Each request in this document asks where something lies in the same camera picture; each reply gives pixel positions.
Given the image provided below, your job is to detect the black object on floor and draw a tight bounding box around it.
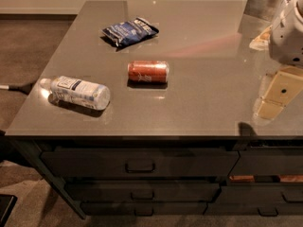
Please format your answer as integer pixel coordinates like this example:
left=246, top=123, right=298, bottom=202
left=0, top=195, right=17, bottom=227

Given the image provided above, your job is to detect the bottom left drawer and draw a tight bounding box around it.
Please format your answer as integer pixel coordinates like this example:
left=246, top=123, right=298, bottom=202
left=80, top=201, right=207, bottom=217

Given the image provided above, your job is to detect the top right drawer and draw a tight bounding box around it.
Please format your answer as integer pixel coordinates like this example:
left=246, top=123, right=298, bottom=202
left=230, top=150, right=303, bottom=176

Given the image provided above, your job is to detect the black handled floor tool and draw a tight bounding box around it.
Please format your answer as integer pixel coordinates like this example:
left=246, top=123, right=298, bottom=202
left=0, top=83, right=34, bottom=95

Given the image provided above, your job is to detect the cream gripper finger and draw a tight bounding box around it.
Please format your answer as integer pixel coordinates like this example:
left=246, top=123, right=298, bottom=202
left=257, top=66, right=303, bottom=120
left=249, top=26, right=272, bottom=51

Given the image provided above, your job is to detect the drawer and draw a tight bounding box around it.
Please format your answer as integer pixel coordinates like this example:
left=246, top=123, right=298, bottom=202
left=41, top=148, right=239, bottom=178
left=80, top=201, right=207, bottom=217
left=215, top=185, right=303, bottom=205
left=230, top=150, right=303, bottom=176
left=205, top=203, right=303, bottom=217
left=65, top=181, right=220, bottom=202

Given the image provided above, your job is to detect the top left drawer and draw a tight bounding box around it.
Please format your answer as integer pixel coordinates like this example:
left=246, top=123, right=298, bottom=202
left=41, top=148, right=239, bottom=178

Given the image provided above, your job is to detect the blue chip bag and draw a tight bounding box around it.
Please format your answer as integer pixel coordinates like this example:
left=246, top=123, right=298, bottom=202
left=102, top=17, right=159, bottom=47

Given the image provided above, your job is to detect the clear plastic water bottle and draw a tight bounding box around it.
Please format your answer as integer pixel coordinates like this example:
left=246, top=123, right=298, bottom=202
left=40, top=76, right=111, bottom=111

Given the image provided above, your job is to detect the middle left drawer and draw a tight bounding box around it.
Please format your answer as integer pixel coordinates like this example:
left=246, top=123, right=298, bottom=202
left=65, top=181, right=220, bottom=202

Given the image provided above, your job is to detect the dark drawer cabinet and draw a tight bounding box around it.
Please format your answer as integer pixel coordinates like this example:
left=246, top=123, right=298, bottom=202
left=12, top=136, right=303, bottom=218

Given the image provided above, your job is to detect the red coke can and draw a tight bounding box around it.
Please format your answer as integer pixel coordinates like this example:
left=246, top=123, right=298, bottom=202
left=127, top=61, right=169, bottom=83

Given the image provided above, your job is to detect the middle right drawer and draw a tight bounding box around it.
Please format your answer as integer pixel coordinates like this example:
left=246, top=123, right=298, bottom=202
left=215, top=185, right=303, bottom=205

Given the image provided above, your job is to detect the bottom right drawer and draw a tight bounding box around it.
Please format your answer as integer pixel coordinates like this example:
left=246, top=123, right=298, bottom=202
left=205, top=203, right=303, bottom=217

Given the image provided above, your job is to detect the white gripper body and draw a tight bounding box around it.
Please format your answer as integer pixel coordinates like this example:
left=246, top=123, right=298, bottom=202
left=269, top=0, right=303, bottom=66

